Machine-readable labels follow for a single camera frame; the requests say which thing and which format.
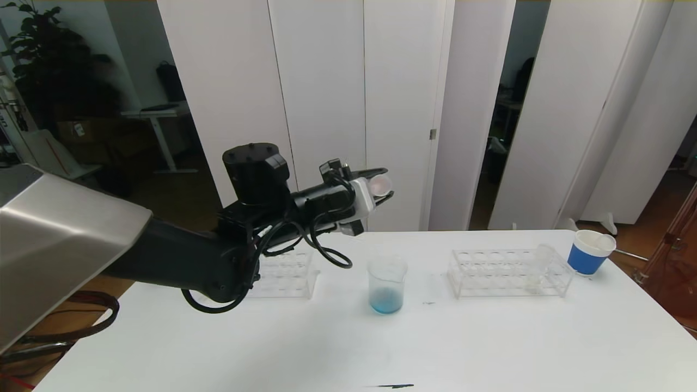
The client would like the clear acrylic test tube rack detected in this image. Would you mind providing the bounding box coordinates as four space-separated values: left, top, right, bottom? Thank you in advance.
448 249 575 298
248 248 321 299

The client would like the black backpack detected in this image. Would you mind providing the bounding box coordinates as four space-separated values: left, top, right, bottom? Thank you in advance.
156 61 187 104

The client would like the test tube with pale yellow pigment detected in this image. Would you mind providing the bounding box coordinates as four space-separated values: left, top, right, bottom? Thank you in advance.
527 244 556 292

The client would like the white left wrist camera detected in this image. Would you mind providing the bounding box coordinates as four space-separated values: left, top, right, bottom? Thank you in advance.
348 177 378 221

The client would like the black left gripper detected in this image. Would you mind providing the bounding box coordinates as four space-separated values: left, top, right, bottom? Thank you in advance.
290 158 395 236

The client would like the dark brown strap loop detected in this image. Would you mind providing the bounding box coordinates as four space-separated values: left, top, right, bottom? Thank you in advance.
19 290 121 345

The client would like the brown metal stand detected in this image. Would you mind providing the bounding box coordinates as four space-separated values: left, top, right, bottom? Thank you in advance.
632 180 697 327

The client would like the white machine with red line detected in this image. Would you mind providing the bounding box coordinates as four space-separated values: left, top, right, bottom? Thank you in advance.
21 128 104 185

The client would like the dark green potted plant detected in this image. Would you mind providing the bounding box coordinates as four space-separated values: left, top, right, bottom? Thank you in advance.
3 0 123 130

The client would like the blue and white paper cup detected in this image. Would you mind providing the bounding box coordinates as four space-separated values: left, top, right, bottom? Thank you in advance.
566 230 617 277

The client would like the clear plastic beaker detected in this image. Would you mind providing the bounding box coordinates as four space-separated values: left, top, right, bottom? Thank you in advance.
366 254 408 315

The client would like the white robot column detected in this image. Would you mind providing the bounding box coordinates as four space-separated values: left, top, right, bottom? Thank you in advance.
0 54 41 167

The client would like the grey metal chair leg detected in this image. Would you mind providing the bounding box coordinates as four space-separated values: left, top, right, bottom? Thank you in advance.
11 340 77 364

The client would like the brown cardboard box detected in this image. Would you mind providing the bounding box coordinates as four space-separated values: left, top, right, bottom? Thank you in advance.
57 119 109 144

